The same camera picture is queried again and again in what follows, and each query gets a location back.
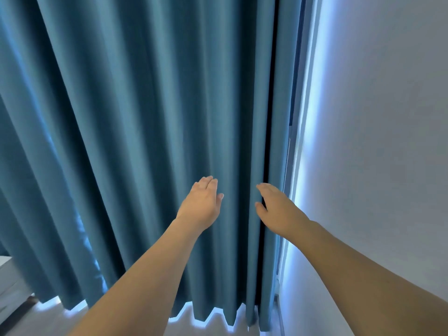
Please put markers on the person's left thumb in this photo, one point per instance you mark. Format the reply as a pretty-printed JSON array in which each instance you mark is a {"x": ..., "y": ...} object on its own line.
[{"x": 219, "y": 200}]

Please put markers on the blue curtain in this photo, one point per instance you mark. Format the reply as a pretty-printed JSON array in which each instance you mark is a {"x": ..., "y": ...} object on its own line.
[{"x": 140, "y": 136}]

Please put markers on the person's right forearm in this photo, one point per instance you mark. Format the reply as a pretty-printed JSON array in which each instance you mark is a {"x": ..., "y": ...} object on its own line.
[{"x": 367, "y": 286}]

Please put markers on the person's right hand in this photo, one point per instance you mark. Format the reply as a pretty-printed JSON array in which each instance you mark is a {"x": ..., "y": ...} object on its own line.
[{"x": 280, "y": 211}]

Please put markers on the person's right thumb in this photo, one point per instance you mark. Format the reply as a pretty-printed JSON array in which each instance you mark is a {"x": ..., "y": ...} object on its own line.
[{"x": 260, "y": 209}]

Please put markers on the person's left forearm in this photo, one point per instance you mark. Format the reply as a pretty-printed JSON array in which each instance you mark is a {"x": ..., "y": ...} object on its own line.
[{"x": 143, "y": 283}]

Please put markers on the white cabinet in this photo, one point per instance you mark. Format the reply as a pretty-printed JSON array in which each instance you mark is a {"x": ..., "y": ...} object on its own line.
[{"x": 10, "y": 286}]

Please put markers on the white window frame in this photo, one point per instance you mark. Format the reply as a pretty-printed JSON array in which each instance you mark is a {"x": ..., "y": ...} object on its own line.
[{"x": 297, "y": 136}]

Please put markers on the person's left hand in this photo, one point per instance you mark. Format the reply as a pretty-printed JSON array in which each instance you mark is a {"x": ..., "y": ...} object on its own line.
[{"x": 199, "y": 206}]

